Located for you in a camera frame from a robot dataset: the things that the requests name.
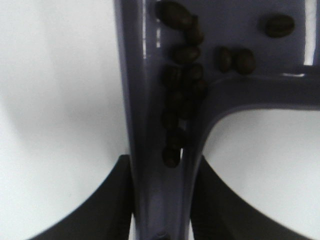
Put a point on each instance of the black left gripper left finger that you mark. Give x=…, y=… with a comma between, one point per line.
x=105, y=215

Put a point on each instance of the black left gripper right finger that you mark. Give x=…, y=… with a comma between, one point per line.
x=218, y=213

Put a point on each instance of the pile of coffee beans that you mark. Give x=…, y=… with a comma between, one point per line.
x=185, y=85

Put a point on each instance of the grey plastic dustpan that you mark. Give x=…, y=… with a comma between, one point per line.
x=163, y=195

